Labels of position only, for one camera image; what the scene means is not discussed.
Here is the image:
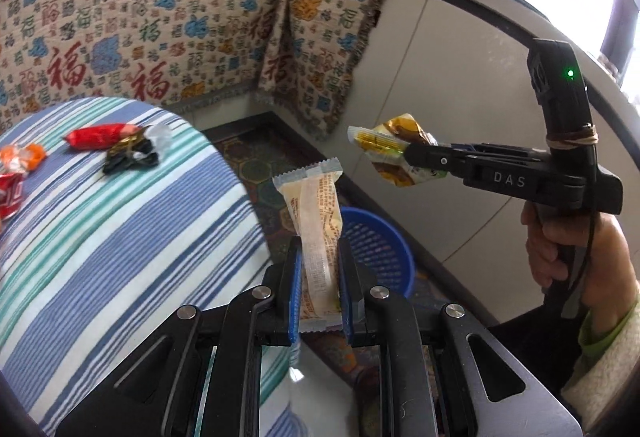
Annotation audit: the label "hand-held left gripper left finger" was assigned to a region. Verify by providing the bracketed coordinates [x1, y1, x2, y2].
[55, 237, 306, 437]

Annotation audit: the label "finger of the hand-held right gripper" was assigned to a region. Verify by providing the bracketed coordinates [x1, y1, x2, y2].
[452, 142, 549, 154]
[404, 144, 549, 178]

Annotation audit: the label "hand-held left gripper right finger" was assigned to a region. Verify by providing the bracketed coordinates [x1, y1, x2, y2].
[337, 237, 583, 437]

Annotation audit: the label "yellow and brown snack packet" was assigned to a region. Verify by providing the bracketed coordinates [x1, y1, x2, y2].
[347, 113, 448, 188]

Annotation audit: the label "blue plastic basket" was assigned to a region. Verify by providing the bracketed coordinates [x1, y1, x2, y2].
[332, 207, 417, 298]

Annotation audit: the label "cream snack packet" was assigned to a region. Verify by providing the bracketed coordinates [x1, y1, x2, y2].
[272, 158, 351, 334]

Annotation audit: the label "orange and white plastic bag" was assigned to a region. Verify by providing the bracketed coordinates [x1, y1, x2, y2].
[0, 143, 47, 175]

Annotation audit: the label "person's right forearm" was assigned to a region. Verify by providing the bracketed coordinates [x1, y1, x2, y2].
[560, 284, 640, 423]

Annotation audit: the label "person's right hand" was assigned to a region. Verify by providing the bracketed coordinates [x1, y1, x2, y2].
[520, 206, 640, 318]

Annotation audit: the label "white base cabinet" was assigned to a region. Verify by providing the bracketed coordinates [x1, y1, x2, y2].
[345, 0, 640, 333]

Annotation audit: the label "small printed blanket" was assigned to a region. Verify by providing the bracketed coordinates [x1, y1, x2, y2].
[255, 0, 393, 140]

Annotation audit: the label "round table with striped tablecloth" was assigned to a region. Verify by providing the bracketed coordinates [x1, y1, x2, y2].
[0, 97, 301, 437]

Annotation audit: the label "person's dark pants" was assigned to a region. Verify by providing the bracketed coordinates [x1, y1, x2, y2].
[487, 312, 586, 398]

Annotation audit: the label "black crumpled wrapper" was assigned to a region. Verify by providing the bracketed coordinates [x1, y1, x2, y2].
[102, 124, 173, 175]

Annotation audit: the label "red sausage wrapper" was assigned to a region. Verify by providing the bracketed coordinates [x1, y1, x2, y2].
[64, 123, 143, 152]

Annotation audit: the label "large printed blanket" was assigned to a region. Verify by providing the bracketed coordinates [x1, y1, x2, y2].
[0, 0, 301, 138]

